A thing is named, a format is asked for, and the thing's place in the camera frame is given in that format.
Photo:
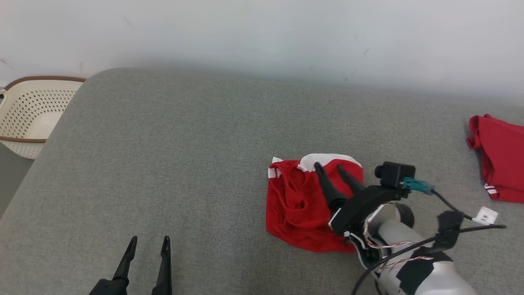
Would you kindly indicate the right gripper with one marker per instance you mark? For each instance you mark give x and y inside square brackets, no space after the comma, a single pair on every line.
[360,205]

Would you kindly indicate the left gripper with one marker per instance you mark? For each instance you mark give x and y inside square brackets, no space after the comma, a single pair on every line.
[108,289]

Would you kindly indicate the red shorts with white stripes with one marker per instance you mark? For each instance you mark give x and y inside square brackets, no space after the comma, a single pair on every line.
[294,213]

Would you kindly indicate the red jersey with black lettering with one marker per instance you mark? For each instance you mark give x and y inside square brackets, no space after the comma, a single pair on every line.
[503,159]

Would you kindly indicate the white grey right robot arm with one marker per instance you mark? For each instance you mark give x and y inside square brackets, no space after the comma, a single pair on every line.
[442,282]

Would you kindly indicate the grey fabric sofa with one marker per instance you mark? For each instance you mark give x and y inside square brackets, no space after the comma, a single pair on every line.
[184,164]

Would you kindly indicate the beige perforated laundry basket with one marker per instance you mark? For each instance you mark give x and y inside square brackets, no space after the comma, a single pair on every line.
[37,110]

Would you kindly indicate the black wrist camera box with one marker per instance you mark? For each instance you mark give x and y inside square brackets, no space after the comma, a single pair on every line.
[395,174]

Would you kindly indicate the teal camera connector plug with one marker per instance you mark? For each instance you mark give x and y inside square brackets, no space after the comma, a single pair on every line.
[417,185]

